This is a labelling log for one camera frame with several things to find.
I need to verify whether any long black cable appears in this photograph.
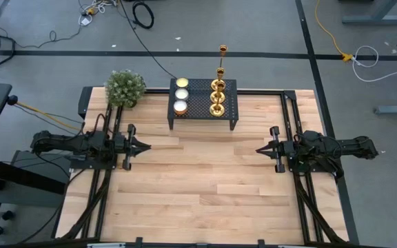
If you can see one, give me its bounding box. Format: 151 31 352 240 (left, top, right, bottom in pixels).
119 0 178 79

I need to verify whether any thin black floor cable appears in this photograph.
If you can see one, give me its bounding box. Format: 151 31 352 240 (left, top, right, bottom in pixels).
14 23 84 50

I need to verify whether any grey cabinet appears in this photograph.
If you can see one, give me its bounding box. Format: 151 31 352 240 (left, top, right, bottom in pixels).
0 149 74 209

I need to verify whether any silver bracket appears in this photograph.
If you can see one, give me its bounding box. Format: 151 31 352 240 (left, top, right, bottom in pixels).
87 242 126 248

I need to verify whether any black perforated metal shelf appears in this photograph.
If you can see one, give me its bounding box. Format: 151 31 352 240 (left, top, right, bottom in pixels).
167 78 240 132

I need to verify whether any small artificial potted plant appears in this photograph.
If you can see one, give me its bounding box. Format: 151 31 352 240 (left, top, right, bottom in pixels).
104 68 147 110

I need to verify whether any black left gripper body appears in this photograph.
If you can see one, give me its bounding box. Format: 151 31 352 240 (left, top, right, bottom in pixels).
112 123 137 172

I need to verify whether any white and yellow cable bundle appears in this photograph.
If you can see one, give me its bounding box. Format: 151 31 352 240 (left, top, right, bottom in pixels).
81 0 119 17

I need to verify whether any yellow extension cord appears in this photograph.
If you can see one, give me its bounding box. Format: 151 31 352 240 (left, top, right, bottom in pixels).
314 0 354 63

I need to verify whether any white candle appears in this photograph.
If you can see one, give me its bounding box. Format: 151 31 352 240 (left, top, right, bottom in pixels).
172 99 189 116

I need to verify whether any black cable bundle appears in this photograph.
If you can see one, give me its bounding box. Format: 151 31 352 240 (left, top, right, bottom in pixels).
293 174 343 244
60 168 113 240

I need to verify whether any tall gold candlestick holder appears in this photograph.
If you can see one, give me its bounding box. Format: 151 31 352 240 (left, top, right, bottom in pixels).
210 44 229 92

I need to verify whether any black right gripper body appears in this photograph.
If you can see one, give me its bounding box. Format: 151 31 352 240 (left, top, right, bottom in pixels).
269 126 296 174

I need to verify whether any black coiled cable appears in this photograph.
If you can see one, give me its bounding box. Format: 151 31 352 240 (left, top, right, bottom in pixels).
132 1 155 30

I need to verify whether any black aluminium table frame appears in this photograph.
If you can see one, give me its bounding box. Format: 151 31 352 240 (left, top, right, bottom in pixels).
52 85 360 248

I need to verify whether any black desk beam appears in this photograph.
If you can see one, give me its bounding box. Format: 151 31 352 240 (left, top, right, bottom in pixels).
0 154 68 196

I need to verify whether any pale candle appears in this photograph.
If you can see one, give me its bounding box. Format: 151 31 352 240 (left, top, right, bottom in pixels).
174 87 190 101

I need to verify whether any white floor cable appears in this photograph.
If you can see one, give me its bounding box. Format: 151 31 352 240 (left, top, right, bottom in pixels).
352 45 397 83

